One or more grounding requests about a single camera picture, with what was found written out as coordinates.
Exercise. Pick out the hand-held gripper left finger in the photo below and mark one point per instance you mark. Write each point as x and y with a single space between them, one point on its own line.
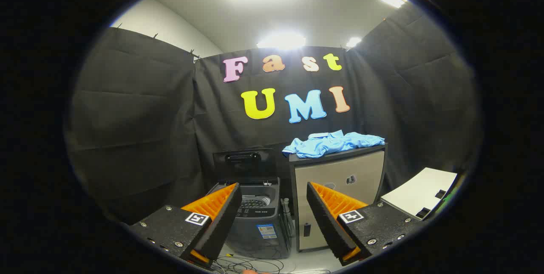
221 223

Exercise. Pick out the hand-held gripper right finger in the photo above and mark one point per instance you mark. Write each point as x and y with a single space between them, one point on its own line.
329 223

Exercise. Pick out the grey washing machine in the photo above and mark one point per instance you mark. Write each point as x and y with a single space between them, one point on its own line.
259 223

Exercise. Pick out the light blue polo shirt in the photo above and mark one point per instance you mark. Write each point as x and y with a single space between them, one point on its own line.
327 145

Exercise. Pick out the grey cabinet with black top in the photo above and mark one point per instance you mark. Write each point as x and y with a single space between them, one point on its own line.
340 172

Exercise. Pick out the black backdrop cloth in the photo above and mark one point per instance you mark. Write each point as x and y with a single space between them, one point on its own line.
140 129

